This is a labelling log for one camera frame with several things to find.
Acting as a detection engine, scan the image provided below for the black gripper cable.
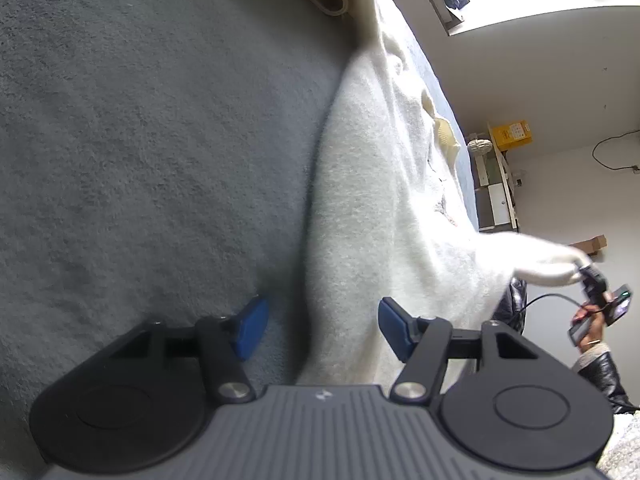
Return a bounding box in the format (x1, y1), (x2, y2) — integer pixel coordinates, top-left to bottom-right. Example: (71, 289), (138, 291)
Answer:
(520, 294), (598, 322)

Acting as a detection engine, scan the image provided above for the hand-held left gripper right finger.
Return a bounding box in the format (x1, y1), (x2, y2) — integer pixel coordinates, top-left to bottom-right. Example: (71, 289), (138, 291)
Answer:
(378, 296), (541, 405)

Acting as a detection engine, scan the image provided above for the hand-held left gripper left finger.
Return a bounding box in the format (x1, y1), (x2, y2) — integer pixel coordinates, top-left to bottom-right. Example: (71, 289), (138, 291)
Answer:
(107, 296), (271, 405)

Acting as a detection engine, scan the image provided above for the small cardboard box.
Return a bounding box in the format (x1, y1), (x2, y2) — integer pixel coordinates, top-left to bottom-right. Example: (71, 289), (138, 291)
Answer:
(569, 235), (608, 256)

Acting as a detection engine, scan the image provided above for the cream knit sweater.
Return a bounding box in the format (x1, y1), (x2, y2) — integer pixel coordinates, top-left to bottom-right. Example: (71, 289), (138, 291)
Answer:
(295, 0), (591, 386)

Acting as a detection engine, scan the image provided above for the person's black jacket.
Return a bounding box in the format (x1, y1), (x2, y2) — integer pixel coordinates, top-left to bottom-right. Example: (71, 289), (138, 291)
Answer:
(505, 276), (529, 336)

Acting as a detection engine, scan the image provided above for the yellow box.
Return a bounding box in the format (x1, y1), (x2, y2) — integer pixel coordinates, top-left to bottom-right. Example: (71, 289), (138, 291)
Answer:
(489, 120), (532, 153)

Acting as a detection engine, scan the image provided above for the grey bed blanket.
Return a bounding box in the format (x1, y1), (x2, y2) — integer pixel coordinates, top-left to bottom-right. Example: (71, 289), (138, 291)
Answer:
(0, 0), (482, 480)

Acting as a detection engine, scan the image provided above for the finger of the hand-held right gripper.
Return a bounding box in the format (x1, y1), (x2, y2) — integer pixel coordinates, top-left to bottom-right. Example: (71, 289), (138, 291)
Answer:
(575, 259), (610, 306)

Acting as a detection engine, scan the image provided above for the black wall cable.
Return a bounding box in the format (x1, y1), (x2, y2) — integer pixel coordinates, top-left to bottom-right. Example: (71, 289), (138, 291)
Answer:
(592, 130), (640, 175)

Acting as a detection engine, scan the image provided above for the person's right hand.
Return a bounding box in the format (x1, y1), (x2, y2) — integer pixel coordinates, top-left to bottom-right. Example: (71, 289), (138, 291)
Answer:
(574, 305), (610, 350)

